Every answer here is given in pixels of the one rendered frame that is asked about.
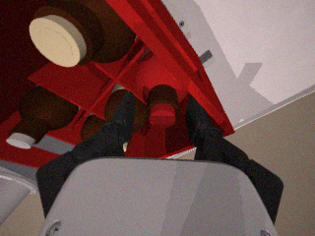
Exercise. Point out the red-labeled bottle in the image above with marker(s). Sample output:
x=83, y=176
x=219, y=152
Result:
x=159, y=89

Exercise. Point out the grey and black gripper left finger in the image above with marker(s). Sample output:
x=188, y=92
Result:
x=109, y=141

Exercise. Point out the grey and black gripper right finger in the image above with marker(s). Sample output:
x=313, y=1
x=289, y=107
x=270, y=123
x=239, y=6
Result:
x=211, y=146

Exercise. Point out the brown glass bottle with cream cap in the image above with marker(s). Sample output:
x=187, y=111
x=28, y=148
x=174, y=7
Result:
x=75, y=32

